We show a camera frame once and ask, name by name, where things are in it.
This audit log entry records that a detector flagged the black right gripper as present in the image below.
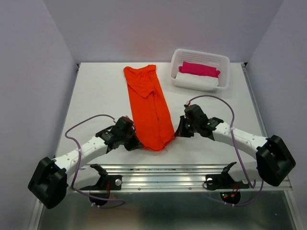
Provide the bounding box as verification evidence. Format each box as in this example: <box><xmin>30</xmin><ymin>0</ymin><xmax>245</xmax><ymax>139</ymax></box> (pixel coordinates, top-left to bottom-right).
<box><xmin>173</xmin><ymin>115</ymin><xmax>199</xmax><ymax>138</ymax></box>

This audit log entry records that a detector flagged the orange t shirt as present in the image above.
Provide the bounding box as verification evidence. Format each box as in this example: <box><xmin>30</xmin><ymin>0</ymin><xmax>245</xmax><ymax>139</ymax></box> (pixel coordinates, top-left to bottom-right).
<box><xmin>123</xmin><ymin>65</ymin><xmax>175</xmax><ymax>151</ymax></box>

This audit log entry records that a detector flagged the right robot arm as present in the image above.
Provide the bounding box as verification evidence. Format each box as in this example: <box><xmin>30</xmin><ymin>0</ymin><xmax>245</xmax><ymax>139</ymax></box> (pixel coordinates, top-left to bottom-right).
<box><xmin>175</xmin><ymin>115</ymin><xmax>296</xmax><ymax>190</ymax></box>

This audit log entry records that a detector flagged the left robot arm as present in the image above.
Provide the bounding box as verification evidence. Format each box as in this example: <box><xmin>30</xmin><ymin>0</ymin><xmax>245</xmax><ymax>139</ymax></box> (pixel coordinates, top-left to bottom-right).
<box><xmin>28</xmin><ymin>125</ymin><xmax>143</xmax><ymax>209</ymax></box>

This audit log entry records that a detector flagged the white rolled t shirt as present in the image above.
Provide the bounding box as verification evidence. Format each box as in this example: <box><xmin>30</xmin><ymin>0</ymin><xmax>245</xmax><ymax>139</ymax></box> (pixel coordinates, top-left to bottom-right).
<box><xmin>175</xmin><ymin>72</ymin><xmax>219</xmax><ymax>86</ymax></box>

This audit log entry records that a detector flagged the pink rolled t shirt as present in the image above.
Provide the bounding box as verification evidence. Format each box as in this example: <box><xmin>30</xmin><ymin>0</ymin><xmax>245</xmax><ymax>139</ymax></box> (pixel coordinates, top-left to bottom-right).
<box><xmin>178</xmin><ymin>61</ymin><xmax>221</xmax><ymax>78</ymax></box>

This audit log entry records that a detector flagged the white plastic basket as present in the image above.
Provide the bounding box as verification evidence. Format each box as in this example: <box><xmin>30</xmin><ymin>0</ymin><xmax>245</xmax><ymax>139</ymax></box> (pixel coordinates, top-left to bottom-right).
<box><xmin>170</xmin><ymin>48</ymin><xmax>230</xmax><ymax>92</ymax></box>

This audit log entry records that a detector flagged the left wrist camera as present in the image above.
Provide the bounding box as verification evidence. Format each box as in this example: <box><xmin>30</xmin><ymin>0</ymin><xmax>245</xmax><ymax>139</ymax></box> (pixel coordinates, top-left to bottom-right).
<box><xmin>111</xmin><ymin>116</ymin><xmax>133</xmax><ymax>136</ymax></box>

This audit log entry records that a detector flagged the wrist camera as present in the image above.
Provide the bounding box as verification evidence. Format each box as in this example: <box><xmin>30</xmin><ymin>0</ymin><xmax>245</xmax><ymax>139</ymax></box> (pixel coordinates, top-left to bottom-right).
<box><xmin>111</xmin><ymin>116</ymin><xmax>133</xmax><ymax>136</ymax></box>
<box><xmin>184</xmin><ymin>104</ymin><xmax>209</xmax><ymax>123</ymax></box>

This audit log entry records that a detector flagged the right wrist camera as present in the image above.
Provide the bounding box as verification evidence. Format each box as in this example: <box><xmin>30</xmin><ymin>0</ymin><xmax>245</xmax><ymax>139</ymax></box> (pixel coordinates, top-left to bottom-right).
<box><xmin>184</xmin><ymin>104</ymin><xmax>209</xmax><ymax>123</ymax></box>

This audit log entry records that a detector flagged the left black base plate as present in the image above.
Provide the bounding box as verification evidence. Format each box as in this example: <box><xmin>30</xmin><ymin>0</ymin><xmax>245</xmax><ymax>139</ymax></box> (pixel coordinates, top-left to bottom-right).
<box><xmin>80</xmin><ymin>175</ymin><xmax>122</xmax><ymax>191</ymax></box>

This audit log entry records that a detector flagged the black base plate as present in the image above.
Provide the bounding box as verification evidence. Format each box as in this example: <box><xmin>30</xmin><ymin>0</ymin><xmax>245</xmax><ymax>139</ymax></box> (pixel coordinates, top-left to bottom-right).
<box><xmin>80</xmin><ymin>175</ymin><xmax>122</xmax><ymax>191</ymax></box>
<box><xmin>202</xmin><ymin>174</ymin><xmax>249</xmax><ymax>191</ymax></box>

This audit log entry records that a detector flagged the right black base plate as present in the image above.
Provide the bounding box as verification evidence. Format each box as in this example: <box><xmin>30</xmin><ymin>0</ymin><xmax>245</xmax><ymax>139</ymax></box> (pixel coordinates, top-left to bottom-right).
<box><xmin>202</xmin><ymin>174</ymin><xmax>249</xmax><ymax>191</ymax></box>

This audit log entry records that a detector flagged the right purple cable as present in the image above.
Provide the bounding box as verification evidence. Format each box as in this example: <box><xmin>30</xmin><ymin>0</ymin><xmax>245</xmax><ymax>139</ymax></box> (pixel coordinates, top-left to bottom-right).
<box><xmin>184</xmin><ymin>95</ymin><xmax>264</xmax><ymax>207</ymax></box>

